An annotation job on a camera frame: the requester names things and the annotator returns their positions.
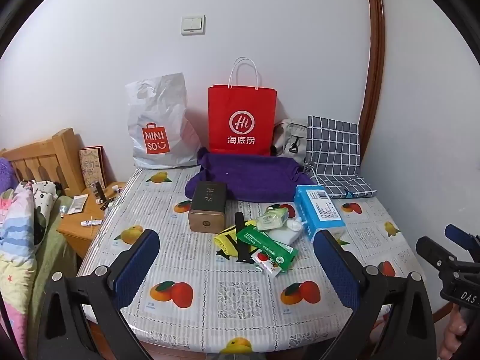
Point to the wooden nightstand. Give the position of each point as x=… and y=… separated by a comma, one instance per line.
x=80, y=232

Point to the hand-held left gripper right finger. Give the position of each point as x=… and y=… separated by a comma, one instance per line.
x=337, y=270

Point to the green wet wipes packet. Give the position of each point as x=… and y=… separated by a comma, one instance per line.
x=270, y=249

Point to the brown wooden door frame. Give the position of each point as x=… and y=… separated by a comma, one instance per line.
x=375, y=63

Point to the fruit printed tablecloth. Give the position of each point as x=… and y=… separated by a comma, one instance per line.
x=225, y=292

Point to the grey checked cushion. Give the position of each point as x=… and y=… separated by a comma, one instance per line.
x=333, y=146

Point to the red paper bag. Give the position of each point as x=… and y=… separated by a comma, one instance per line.
x=240, y=105

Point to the white light switch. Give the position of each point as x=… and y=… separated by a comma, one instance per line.
x=193, y=25

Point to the green bedsheet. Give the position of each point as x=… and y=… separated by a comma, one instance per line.
x=52, y=255

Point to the white sponge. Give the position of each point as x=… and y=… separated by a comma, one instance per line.
x=281, y=237

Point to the purple cloth bag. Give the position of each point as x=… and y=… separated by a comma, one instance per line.
x=255, y=176

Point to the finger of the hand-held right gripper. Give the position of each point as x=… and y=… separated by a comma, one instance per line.
x=431, y=251
x=461, y=234

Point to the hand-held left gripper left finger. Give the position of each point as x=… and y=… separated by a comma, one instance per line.
x=135, y=266

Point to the purple plush cloth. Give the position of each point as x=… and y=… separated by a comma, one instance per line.
x=7, y=174

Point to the printed brown book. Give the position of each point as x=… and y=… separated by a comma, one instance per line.
x=92, y=165

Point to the person's right hand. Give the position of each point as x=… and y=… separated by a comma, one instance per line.
x=450, y=332

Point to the white floral cloth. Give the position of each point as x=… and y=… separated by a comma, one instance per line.
x=41, y=195

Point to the beige backpack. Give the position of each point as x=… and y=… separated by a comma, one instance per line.
x=288, y=135

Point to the yellow mesh pouch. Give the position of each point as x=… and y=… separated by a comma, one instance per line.
x=225, y=240

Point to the small white soft pad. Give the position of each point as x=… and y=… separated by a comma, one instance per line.
x=295, y=225

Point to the pale green wipes packet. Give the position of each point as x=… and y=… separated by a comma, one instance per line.
x=272, y=219

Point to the white plastic shopping bag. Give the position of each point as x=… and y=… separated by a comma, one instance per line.
x=157, y=112

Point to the blue tissue pack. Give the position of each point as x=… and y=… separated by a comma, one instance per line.
x=311, y=213

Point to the white marker pen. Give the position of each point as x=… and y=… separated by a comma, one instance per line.
x=91, y=222

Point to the colourful printed blanket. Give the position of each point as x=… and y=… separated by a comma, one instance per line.
x=17, y=232

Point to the small white printed sachet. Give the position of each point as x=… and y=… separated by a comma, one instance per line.
x=264, y=263

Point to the dark box with gold end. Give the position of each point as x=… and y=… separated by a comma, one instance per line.
x=208, y=198

